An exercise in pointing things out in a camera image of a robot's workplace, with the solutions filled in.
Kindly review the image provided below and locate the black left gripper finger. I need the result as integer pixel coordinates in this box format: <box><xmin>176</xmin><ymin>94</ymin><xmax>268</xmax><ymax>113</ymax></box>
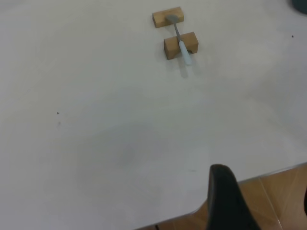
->
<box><xmin>206</xmin><ymin>164</ymin><xmax>261</xmax><ymax>230</ymax></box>

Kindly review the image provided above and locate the spoon with pale blue handle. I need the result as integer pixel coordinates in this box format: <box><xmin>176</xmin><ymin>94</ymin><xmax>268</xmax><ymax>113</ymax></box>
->
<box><xmin>165</xmin><ymin>14</ymin><xmax>193</xmax><ymax>66</ymax></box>

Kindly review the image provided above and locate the dark grey ceramic mug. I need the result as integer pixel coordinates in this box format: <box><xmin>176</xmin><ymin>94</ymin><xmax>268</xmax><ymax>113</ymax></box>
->
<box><xmin>288</xmin><ymin>0</ymin><xmax>307</xmax><ymax>15</ymax></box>

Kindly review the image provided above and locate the arched wooden block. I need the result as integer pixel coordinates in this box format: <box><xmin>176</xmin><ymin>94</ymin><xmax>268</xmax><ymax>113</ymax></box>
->
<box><xmin>164</xmin><ymin>31</ymin><xmax>200</xmax><ymax>60</ymax></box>

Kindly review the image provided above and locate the flat rectangular wooden block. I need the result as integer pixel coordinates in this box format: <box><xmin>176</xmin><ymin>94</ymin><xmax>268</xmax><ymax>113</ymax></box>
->
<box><xmin>152</xmin><ymin>6</ymin><xmax>185</xmax><ymax>29</ymax></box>

